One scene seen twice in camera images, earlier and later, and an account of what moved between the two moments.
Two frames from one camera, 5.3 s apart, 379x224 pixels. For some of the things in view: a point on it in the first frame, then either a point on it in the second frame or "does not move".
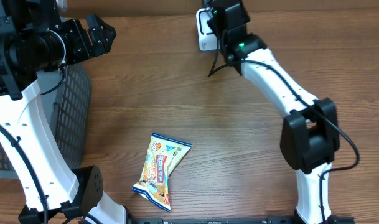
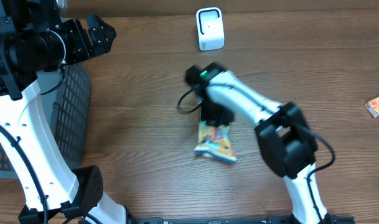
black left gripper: [83, 46] does not move
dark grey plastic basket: [65, 93] does not move
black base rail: [230, 220] does not move
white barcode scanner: [207, 38] does not move
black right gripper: [241, 10] to [221, 121]
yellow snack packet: [164, 153] to [215, 141]
